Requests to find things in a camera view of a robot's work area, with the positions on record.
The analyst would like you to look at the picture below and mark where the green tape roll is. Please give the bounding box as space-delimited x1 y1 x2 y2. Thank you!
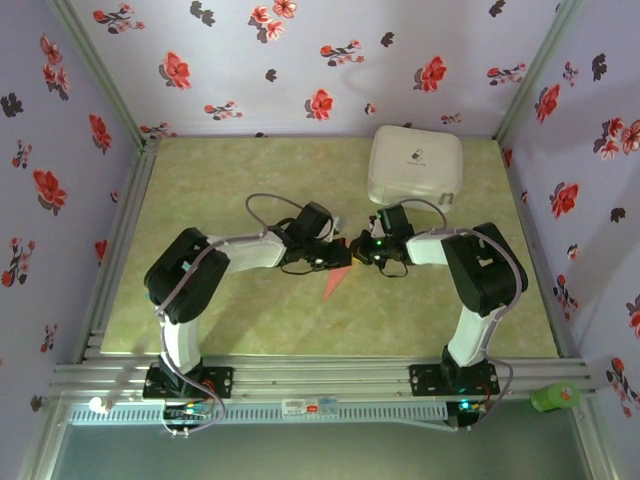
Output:
530 382 581 413

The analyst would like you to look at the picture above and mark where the grey slotted cable duct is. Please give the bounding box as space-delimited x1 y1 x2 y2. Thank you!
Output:
67 402 449 426

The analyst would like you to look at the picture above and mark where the short aluminium frame leg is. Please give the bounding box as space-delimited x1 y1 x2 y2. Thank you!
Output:
19 399 71 480
569 399 616 480

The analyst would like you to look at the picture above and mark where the white zip case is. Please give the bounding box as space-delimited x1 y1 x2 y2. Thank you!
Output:
366 124 464 214

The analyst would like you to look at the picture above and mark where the aluminium side rail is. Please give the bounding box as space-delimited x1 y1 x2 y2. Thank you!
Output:
74 138 161 362
499 139 584 359

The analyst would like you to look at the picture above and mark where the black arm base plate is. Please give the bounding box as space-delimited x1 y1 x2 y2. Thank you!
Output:
408 363 501 397
143 366 235 400

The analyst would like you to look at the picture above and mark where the long aluminium frame rail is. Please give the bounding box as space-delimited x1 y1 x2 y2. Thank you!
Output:
49 357 596 399

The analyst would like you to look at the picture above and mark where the aluminium frame post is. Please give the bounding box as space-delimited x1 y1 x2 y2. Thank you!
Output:
492 0 584 141
47 0 151 146

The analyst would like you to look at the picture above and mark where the controller circuit board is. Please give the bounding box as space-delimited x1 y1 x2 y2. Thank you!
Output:
447 397 489 416
163 399 214 422

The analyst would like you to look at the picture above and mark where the white label sticker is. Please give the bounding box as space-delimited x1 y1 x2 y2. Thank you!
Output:
281 397 339 416

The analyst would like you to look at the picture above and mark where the pink paper sheet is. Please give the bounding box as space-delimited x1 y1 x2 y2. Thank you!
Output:
322 264 354 302

